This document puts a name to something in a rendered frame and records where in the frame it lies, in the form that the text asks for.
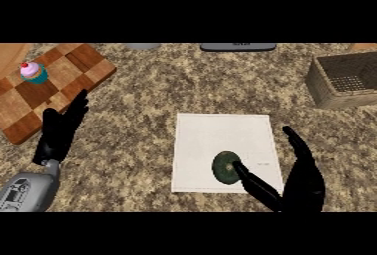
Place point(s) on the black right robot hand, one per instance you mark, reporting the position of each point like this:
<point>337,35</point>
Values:
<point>303,179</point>

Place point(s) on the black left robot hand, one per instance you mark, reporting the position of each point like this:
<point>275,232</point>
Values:
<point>58,132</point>

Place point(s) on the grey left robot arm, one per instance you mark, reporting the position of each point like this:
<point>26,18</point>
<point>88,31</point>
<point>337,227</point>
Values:
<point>30,194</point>

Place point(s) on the dark green squash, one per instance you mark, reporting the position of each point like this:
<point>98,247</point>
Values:
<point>224,167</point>

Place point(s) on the white placemat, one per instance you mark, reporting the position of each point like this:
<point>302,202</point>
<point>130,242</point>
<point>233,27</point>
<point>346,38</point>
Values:
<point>221,142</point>

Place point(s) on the brown wicker basket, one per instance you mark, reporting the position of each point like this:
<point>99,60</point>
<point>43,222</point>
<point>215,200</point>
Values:
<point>343,79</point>

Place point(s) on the checkered wooden cutting board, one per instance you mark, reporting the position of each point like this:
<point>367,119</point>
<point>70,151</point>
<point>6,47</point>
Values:
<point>54,89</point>

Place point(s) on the pink frosted cupcake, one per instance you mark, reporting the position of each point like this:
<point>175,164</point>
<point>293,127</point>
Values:
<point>33,72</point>

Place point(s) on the pale wooden object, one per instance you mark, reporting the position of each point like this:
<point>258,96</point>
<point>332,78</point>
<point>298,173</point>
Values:
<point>363,46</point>

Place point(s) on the dark grey flat appliance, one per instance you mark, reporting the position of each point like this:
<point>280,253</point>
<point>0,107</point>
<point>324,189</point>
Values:
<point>238,47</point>

